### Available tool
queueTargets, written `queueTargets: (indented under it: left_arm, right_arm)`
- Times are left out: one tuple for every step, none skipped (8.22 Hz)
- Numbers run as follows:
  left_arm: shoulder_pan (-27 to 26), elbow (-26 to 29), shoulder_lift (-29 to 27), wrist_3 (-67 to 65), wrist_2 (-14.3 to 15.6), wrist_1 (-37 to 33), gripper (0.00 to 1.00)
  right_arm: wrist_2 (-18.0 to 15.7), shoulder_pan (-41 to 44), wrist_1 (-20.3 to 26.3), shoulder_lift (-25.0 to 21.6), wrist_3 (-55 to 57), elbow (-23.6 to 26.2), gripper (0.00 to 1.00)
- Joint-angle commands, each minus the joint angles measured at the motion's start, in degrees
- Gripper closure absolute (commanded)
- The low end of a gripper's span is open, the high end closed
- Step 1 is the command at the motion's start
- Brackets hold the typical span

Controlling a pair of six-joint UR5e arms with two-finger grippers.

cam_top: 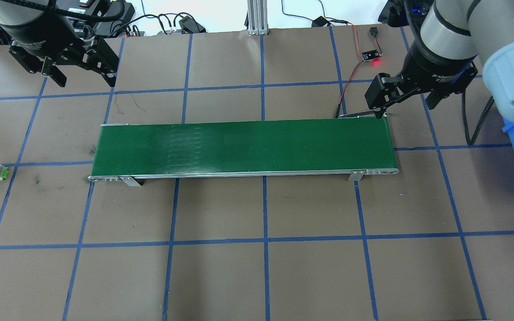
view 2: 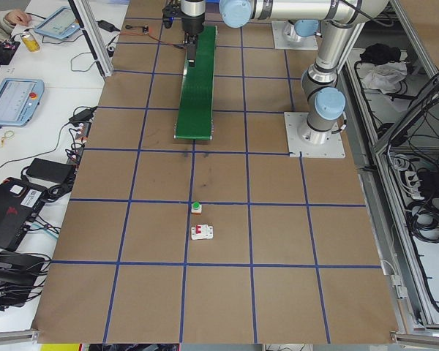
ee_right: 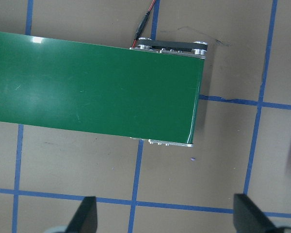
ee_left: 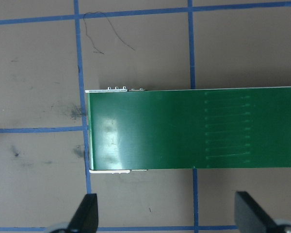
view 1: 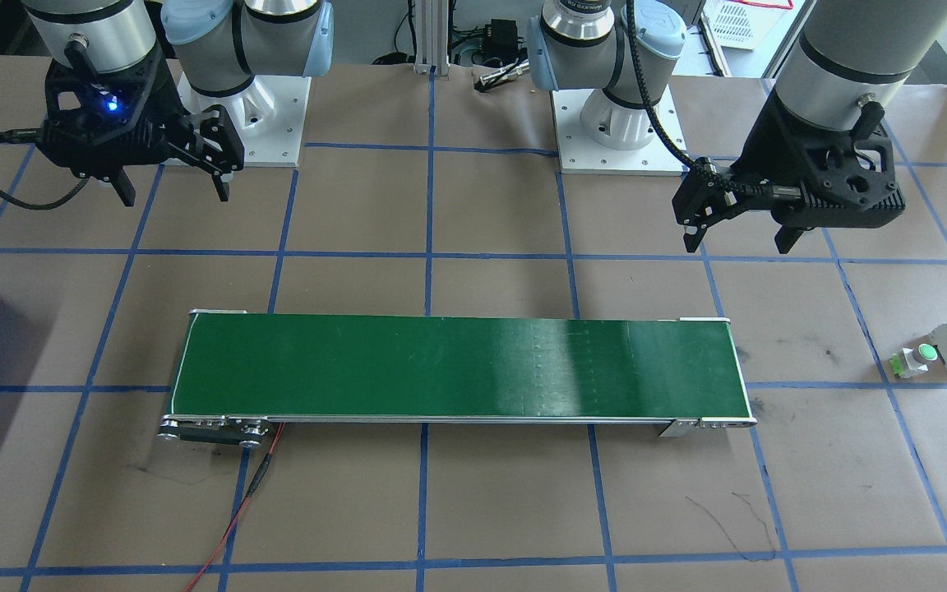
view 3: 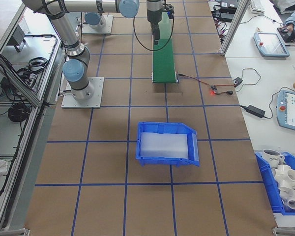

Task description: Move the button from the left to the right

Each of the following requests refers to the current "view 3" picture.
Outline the green conveyor belt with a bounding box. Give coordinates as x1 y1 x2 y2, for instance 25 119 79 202
151 11 180 85

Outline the power strip with plugs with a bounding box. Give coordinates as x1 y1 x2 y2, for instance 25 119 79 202
214 21 229 46

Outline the large black power adapter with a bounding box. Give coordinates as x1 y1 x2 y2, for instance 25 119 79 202
215 11 236 23

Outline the black box with label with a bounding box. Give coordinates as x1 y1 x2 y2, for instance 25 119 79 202
218 0 239 8

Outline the white keyboard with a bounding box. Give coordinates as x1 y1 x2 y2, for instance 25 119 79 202
249 0 266 14

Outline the white foam pad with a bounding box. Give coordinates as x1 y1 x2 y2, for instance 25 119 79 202
140 132 189 158

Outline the blue grey teach pendant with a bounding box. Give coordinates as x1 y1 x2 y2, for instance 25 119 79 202
276 88 295 130
253 31 291 58

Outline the blue storage bin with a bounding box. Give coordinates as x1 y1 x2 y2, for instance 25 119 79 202
135 122 201 168

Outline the black handheld device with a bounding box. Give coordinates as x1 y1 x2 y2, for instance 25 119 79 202
277 26 293 43

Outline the white power strip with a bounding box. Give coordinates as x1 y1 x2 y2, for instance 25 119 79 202
24 71 40 92

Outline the white plastic bag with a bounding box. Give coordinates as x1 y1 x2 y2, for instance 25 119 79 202
276 0 295 13

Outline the grey metal box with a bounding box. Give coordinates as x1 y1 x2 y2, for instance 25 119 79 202
6 24 28 53

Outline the white mug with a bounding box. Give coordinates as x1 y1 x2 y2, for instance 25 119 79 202
262 148 285 166

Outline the large blue parts bin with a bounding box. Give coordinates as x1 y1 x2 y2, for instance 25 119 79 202
255 151 295 216

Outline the white PVC cross fitting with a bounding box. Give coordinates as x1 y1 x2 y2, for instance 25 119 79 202
271 164 295 189

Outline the white PVC pipe fitting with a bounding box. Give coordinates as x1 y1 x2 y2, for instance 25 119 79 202
278 186 295 211

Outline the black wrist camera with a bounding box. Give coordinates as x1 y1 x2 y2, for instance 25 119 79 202
162 2 175 20

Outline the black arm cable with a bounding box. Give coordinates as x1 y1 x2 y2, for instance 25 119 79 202
133 14 175 52

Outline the white square base plate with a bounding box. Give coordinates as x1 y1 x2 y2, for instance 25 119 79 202
81 15 114 34
61 77 105 109

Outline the red conveyor lead wire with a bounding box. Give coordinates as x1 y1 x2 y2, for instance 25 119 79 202
178 72 213 89

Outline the aluminium profile post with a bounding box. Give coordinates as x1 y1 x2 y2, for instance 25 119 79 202
220 0 251 57

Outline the black cable coil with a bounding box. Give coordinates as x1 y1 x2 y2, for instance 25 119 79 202
28 57 49 69
8 102 32 123

